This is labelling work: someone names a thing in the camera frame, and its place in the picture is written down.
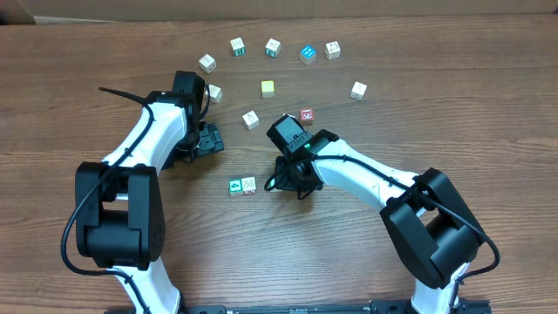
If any wooden block red side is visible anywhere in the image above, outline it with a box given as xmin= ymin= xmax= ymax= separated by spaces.
xmin=241 ymin=177 xmax=256 ymax=195

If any green numeral four block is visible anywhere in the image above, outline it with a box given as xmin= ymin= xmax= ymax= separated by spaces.
xmin=228 ymin=179 xmax=243 ymax=196

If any red letter E block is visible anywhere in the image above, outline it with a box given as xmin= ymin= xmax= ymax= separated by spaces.
xmin=299 ymin=108 xmax=315 ymax=126

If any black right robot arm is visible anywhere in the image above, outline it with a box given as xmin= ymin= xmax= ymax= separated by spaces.
xmin=264 ymin=115 xmax=491 ymax=313

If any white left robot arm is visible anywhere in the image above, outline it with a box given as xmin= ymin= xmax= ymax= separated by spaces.
xmin=60 ymin=71 xmax=224 ymax=313

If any wooden block yellow side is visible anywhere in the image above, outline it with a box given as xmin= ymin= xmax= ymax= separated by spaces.
xmin=208 ymin=84 xmax=222 ymax=103

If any plain wooden block center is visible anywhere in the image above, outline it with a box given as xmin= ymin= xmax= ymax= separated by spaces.
xmin=242 ymin=111 xmax=260 ymax=130

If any plain wooden block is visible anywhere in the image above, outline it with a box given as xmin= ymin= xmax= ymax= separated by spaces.
xmin=242 ymin=111 xmax=260 ymax=130
xmin=199 ymin=54 xmax=216 ymax=73

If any plain wooden block upper left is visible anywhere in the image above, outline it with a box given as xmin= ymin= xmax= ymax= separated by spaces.
xmin=199 ymin=54 xmax=216 ymax=73

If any yellow top wooden block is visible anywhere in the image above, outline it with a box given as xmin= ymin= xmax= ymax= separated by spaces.
xmin=261 ymin=80 xmax=275 ymax=99

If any wooden block teal side left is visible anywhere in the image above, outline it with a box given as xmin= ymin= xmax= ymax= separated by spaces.
xmin=230 ymin=38 xmax=246 ymax=57

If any wooden block teal side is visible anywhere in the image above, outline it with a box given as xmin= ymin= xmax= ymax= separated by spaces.
xmin=230 ymin=38 xmax=246 ymax=57
xmin=265 ymin=38 xmax=281 ymax=58

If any wooden block isolated right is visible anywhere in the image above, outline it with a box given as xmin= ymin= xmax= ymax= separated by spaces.
xmin=350 ymin=81 xmax=367 ymax=101

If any wooden block teal side right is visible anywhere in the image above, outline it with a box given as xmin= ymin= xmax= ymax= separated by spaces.
xmin=265 ymin=38 xmax=281 ymax=58

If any blue top wooden block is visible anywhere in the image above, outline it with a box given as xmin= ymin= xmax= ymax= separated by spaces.
xmin=299 ymin=45 xmax=316 ymax=65

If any wooden block far right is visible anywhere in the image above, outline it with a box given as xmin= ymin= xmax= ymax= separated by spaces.
xmin=325 ymin=41 xmax=341 ymax=59

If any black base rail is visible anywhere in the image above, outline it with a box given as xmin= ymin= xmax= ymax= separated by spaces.
xmin=178 ymin=300 xmax=492 ymax=314

